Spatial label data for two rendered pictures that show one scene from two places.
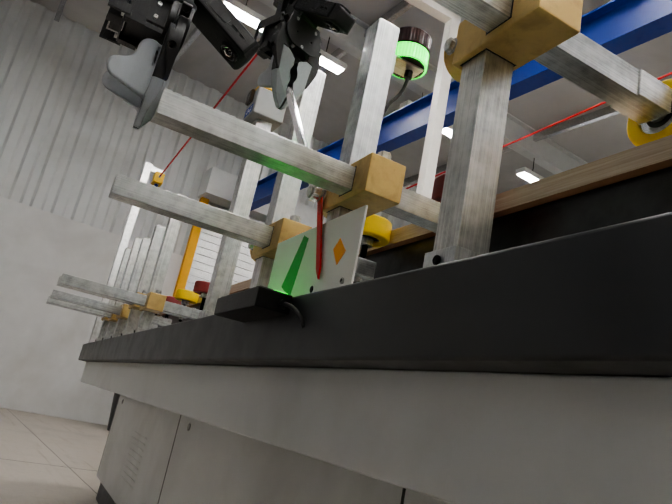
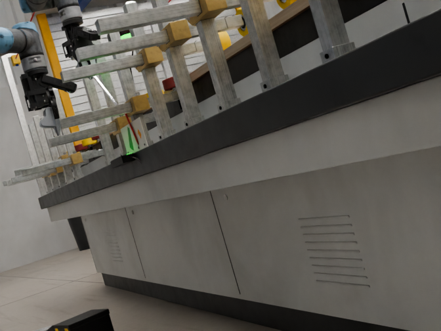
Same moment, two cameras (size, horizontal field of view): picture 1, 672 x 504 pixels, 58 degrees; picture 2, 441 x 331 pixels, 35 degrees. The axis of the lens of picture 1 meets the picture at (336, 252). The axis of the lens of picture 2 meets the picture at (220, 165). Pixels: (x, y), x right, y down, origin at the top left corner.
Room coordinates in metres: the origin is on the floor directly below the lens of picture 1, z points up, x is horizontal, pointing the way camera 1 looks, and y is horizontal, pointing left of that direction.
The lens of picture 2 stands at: (-1.63, -0.35, 0.59)
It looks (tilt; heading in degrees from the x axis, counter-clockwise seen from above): 0 degrees down; 3
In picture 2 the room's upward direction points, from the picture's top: 16 degrees counter-clockwise
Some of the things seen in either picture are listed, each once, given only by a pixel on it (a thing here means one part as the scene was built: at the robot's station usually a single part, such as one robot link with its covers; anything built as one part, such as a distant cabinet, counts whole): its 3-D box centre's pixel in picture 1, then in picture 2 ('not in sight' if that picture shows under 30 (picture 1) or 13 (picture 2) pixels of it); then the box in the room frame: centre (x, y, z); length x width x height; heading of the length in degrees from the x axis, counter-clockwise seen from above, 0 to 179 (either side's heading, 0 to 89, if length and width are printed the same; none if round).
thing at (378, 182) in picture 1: (359, 192); (136, 106); (0.72, -0.01, 0.85); 0.14 x 0.06 x 0.05; 25
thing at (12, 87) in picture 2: (129, 252); (29, 123); (3.07, 1.05, 1.20); 0.12 x 0.09 x 1.00; 115
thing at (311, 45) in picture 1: (292, 26); (76, 39); (0.82, 0.14, 1.14); 0.09 x 0.08 x 0.12; 45
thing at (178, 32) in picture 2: not in sight; (172, 37); (0.26, -0.22, 0.95); 0.14 x 0.06 x 0.05; 25
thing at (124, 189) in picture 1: (253, 234); (109, 129); (0.90, 0.13, 0.82); 0.44 x 0.03 x 0.04; 115
